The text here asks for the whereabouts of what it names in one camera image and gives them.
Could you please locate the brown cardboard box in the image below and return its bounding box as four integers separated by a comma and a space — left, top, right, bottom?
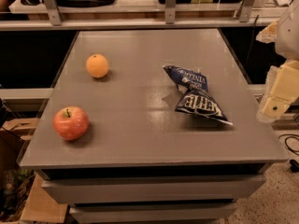
0, 118, 67, 224

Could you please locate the black floor cable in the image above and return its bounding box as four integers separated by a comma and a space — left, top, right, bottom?
278, 133, 299, 174

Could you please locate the red apple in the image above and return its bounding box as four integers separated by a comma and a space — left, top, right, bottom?
53, 106, 89, 141

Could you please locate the blue kettle chips bag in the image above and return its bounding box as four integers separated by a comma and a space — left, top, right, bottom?
163, 64, 232, 125

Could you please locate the grey drawer cabinet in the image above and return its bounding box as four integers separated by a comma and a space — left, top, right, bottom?
21, 29, 288, 224

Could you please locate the orange fruit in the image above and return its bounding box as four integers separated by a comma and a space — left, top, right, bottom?
86, 54, 109, 78

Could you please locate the metal shelf rack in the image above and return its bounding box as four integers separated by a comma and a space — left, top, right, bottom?
0, 0, 287, 31

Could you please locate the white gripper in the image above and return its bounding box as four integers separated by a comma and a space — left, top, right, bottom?
256, 0, 299, 123

